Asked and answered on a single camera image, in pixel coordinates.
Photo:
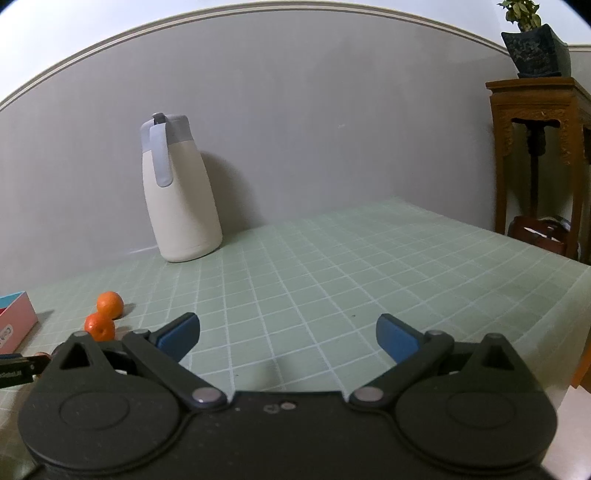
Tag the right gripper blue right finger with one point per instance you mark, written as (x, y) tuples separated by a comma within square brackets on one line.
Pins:
[(416, 355)]

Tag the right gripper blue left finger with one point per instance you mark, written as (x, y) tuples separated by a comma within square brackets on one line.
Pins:
[(157, 355)]

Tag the round orange mandarin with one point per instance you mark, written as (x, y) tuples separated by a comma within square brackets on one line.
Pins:
[(101, 327)]

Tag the orange mandarin with knob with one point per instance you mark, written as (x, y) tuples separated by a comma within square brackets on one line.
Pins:
[(110, 304)]

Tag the colourful cloth book box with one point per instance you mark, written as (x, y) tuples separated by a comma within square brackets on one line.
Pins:
[(17, 319)]

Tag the green checked tablecloth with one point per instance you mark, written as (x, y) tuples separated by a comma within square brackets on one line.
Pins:
[(294, 306)]

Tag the white thermos jug grey lid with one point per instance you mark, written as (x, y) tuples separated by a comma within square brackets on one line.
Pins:
[(177, 190)]

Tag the carved wooden side table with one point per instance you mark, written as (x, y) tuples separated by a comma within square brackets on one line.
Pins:
[(538, 104)]

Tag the dark potted plant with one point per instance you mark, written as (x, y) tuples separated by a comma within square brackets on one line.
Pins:
[(537, 52)]

